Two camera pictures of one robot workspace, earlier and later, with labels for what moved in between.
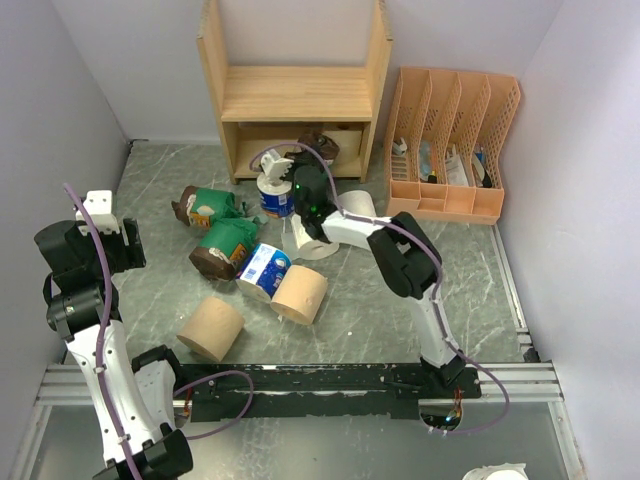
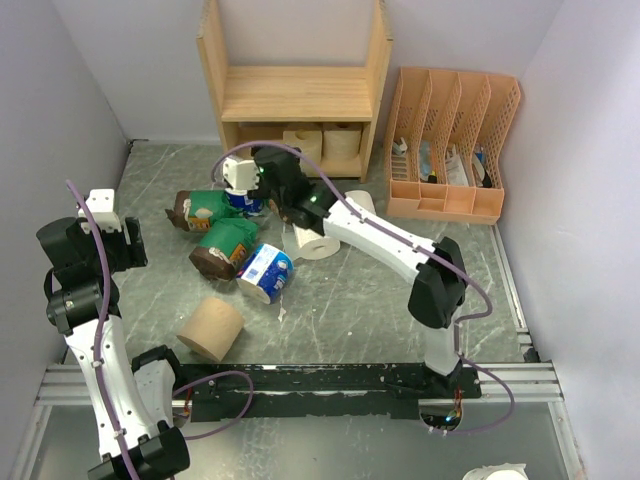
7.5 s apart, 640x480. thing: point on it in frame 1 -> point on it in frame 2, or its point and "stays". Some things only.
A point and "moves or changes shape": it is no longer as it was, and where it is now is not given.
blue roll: x=276 y=200 moves or changes shape
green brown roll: x=225 y=243 stays
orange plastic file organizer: x=443 y=144 stays
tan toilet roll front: x=212 y=328 stays
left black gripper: x=134 y=246 stays
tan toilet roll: x=300 y=294 -> x=310 y=142
